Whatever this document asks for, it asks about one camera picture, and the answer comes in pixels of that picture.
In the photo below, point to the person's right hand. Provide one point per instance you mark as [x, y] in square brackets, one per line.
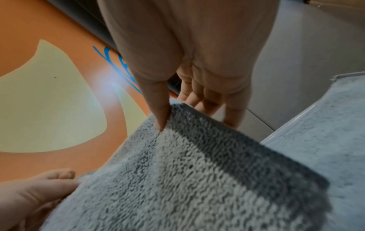
[199, 33]

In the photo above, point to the person's left hand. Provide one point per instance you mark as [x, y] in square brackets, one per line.
[28, 198]

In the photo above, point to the grey towel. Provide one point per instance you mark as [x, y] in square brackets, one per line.
[336, 135]
[185, 180]

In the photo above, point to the clear plastic storage box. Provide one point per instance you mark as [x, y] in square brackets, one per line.
[350, 74]

